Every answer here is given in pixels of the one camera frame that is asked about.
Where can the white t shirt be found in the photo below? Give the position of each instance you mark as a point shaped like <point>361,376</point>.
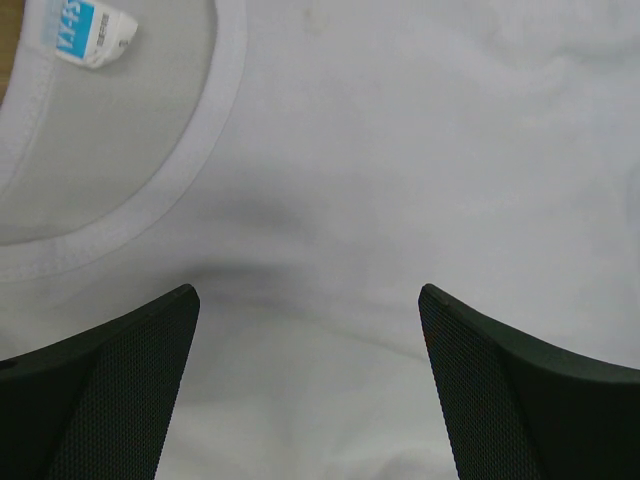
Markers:
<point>309,166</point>

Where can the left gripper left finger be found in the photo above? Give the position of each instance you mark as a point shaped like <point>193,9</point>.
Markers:
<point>98,405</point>

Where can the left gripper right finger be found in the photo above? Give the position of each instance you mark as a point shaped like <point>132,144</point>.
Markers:
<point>517,407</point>

